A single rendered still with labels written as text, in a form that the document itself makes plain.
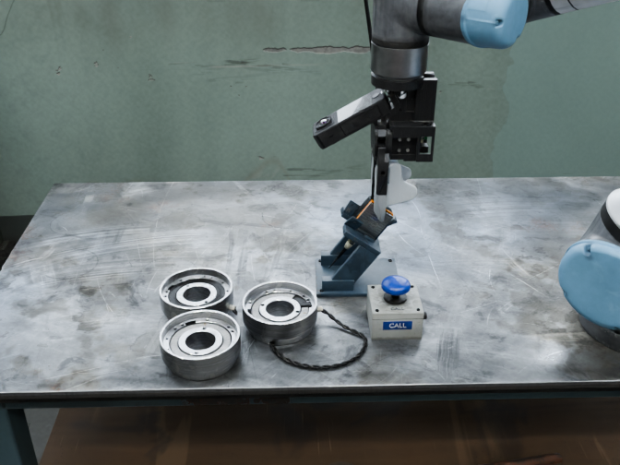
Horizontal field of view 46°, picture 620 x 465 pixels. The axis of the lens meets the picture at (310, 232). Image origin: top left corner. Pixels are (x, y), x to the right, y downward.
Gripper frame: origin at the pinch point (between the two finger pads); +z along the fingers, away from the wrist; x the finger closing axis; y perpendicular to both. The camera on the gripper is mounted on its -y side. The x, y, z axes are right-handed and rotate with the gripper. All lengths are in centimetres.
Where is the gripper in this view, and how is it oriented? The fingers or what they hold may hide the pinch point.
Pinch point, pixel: (375, 205)
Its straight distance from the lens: 108.3
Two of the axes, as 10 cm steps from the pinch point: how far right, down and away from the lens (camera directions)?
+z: 0.0, 8.7, 5.0
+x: -0.1, -5.0, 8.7
